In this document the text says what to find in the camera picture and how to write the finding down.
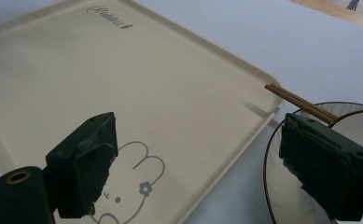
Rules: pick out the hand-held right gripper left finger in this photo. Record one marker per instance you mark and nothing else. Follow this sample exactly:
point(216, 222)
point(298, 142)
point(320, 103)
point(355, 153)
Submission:
point(76, 174)

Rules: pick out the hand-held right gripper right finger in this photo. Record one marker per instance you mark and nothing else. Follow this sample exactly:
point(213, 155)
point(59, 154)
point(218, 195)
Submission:
point(328, 168)

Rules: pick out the grey bowl with dark rim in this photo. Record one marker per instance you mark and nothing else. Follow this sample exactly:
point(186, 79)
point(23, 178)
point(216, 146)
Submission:
point(361, 130)

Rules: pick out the grey plate with dark rim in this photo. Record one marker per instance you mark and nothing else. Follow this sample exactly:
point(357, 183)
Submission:
point(282, 186)

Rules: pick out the brown wooden chopstick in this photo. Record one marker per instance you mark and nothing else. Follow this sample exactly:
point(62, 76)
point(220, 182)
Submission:
point(306, 102)
point(294, 102)

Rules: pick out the beige tray with rabbit print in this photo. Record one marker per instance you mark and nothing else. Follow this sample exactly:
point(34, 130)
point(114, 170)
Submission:
point(114, 81)

